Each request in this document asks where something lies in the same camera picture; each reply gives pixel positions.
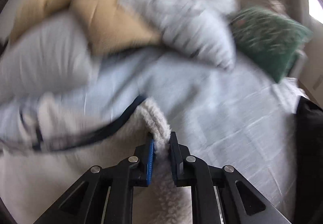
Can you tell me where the green patterned cushion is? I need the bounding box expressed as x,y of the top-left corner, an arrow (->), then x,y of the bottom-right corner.
230,7 -> 312,83

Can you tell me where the grey pillow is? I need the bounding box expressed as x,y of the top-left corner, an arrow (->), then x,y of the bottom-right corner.
1,11 -> 101,103

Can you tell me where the white patterned pillow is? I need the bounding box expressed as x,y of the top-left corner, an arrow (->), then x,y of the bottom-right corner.
118,0 -> 239,70

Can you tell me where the white fleece jacket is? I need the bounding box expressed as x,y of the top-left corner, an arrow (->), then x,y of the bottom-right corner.
1,97 -> 192,223

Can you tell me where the tan quilted blanket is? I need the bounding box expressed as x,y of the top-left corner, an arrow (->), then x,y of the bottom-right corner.
9,0 -> 161,56

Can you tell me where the light blue bed sheet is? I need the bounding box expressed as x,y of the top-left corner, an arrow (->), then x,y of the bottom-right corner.
1,48 -> 303,220

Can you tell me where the black clothing pile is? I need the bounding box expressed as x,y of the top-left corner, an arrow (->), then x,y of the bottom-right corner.
295,97 -> 322,223

